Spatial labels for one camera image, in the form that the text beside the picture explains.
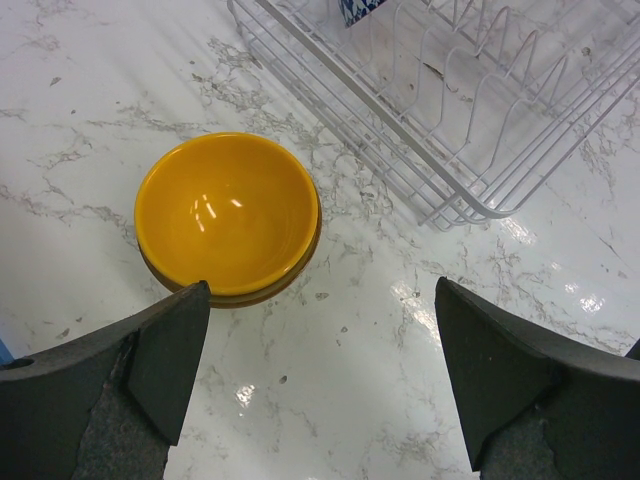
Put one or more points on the blue orange patterned bowl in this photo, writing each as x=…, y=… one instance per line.
x=357, y=10

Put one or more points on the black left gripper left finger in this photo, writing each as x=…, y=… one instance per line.
x=109, y=404

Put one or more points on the yellow bowl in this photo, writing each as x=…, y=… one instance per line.
x=222, y=171

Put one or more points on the blue shelf unit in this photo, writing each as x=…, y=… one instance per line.
x=5, y=355

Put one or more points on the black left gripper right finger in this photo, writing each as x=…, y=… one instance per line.
x=534, y=404

